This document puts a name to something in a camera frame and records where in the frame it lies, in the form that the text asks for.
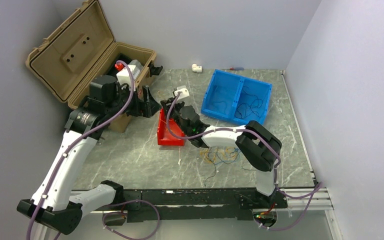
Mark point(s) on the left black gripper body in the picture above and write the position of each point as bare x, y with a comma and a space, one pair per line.
136, 107

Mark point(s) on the blue double plastic bin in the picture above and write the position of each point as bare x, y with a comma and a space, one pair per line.
236, 99

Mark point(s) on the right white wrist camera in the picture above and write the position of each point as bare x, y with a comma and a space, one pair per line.
181, 93

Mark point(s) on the white pipe elbow fitting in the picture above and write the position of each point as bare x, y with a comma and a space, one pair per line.
196, 68

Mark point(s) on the grey plastic organizer box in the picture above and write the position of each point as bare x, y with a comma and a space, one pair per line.
137, 67

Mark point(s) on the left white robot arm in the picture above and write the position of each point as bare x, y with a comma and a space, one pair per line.
52, 205

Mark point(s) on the red handled screwdriver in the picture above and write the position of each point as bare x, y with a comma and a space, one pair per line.
237, 69

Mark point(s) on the tan open tool case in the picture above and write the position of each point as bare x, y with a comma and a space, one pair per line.
81, 48

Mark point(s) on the red small plastic bin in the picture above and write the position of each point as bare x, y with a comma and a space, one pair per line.
164, 137

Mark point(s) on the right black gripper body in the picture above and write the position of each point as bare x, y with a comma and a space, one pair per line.
174, 112

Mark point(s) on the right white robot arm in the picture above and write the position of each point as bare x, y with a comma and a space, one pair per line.
258, 145

